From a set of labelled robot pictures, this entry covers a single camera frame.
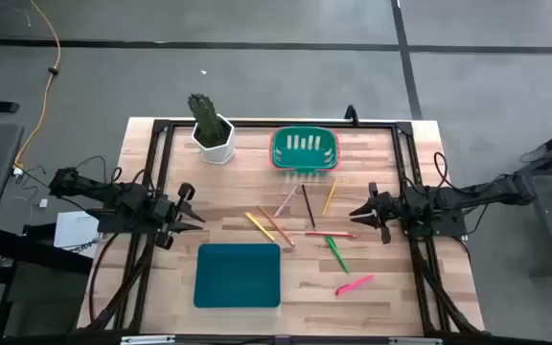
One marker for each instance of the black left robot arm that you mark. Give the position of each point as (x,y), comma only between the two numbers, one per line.
(113,196)

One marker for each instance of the green basket with red rim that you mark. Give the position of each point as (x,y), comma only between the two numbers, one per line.
(305,155)

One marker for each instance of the black pencil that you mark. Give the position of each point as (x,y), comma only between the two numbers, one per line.
(308,206)

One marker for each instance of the light pink pen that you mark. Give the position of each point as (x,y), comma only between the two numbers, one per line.
(285,201)

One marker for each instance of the green pen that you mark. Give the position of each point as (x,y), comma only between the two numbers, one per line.
(337,255)

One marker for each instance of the white hexagonal plant pot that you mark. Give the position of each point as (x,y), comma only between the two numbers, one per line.
(218,153)

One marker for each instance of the silver bracket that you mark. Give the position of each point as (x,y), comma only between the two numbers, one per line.
(415,341)
(146,339)

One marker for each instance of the yellow pencil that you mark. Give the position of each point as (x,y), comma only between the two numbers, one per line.
(329,196)

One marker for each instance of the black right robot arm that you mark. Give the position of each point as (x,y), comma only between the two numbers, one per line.
(472,194)

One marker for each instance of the red pencil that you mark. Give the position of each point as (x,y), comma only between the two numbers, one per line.
(328,234)

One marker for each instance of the black stand frame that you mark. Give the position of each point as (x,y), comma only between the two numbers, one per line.
(36,251)

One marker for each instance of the bright pink pen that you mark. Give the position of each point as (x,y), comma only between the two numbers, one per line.
(355,284)

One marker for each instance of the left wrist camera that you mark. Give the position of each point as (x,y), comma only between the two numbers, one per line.
(163,208)

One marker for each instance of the green cactus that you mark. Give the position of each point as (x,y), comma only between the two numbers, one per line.
(206,117)

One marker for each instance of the teal plastic tray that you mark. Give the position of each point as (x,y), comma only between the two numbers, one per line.
(237,275)

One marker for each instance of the black aluminium table frame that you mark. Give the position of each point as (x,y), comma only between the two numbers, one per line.
(281,124)

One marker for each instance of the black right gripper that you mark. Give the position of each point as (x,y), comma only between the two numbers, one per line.
(388,211)

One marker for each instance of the yellow pen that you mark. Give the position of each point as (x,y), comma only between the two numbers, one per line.
(259,226)

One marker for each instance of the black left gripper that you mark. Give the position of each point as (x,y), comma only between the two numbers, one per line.
(166,230)

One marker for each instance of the white power adapter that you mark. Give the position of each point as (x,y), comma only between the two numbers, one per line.
(17,171)

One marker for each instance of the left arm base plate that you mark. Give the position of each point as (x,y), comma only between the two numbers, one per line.
(113,226)

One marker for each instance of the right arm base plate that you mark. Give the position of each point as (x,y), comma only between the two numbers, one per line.
(448,228)

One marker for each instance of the small white plug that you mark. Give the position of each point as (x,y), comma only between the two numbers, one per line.
(43,203)

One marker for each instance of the orange pencil with eraser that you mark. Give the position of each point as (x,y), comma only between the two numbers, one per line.
(276,226)

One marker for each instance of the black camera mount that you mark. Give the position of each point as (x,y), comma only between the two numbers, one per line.
(351,115)

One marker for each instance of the white paper sheet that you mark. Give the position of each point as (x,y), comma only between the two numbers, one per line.
(72,230)

